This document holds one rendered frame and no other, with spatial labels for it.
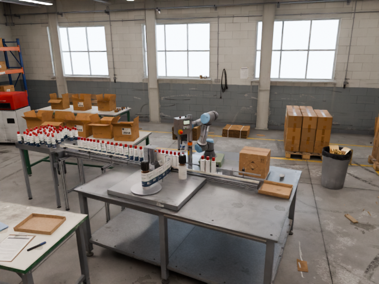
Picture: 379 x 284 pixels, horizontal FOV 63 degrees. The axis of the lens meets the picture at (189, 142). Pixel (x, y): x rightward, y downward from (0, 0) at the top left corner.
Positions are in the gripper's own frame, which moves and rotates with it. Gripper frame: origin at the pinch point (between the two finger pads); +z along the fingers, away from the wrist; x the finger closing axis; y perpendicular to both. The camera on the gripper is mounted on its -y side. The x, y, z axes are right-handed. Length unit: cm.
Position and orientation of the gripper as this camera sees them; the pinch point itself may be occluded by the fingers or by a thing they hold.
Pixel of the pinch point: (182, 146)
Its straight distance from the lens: 401.0
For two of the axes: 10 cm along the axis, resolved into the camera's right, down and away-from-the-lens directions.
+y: 9.6, 0.7, -2.7
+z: 0.1, 9.5, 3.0
